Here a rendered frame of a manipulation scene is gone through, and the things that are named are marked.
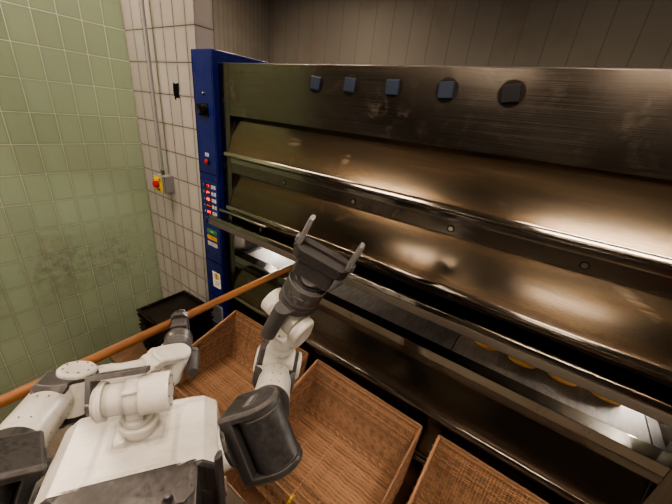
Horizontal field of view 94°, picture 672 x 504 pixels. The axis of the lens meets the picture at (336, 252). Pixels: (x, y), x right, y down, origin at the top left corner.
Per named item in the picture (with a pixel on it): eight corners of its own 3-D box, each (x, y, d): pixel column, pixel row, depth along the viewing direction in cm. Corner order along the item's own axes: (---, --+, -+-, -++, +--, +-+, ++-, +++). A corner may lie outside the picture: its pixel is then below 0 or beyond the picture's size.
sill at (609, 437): (243, 258, 180) (243, 251, 178) (659, 460, 89) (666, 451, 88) (234, 261, 175) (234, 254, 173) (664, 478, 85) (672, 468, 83)
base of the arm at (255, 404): (301, 436, 72) (305, 469, 61) (246, 463, 69) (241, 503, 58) (277, 376, 71) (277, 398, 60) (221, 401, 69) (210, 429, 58)
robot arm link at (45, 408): (38, 409, 77) (-25, 485, 56) (45, 358, 76) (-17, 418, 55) (95, 407, 81) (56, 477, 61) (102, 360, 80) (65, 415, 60)
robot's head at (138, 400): (172, 427, 55) (166, 390, 51) (102, 442, 51) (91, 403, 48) (176, 397, 61) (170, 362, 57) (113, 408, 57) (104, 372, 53)
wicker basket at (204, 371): (237, 345, 194) (236, 307, 183) (308, 393, 167) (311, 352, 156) (158, 395, 157) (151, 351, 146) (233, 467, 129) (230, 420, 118)
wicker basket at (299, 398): (313, 396, 165) (317, 356, 154) (412, 469, 136) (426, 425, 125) (236, 470, 128) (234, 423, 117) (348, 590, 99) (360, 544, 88)
